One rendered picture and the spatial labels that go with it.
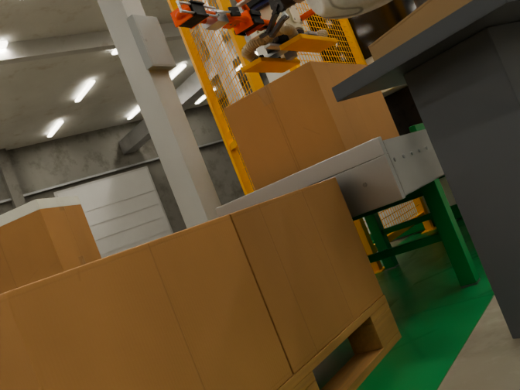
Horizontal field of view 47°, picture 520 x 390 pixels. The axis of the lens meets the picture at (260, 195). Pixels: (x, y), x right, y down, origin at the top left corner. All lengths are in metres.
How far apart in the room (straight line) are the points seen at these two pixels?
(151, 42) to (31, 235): 1.18
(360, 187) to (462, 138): 0.54
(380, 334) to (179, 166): 1.72
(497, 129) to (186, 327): 0.81
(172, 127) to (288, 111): 1.20
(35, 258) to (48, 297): 2.19
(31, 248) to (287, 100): 1.63
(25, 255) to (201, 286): 2.06
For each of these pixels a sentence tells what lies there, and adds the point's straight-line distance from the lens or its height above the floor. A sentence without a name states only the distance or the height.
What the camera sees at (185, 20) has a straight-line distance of 1.96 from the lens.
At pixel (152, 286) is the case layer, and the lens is 1.15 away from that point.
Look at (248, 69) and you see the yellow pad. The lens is 2.38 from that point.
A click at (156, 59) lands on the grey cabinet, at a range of 3.30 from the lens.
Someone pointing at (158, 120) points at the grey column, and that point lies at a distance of 3.27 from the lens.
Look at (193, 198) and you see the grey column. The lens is 3.19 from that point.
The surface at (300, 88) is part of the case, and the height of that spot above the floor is 0.88.
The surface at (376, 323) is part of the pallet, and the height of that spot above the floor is 0.09.
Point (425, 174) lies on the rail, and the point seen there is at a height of 0.44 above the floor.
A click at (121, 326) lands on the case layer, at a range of 1.08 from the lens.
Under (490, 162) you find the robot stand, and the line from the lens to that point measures 1.48.
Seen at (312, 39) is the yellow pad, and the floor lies 1.07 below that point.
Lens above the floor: 0.50
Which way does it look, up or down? 2 degrees up
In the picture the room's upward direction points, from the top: 22 degrees counter-clockwise
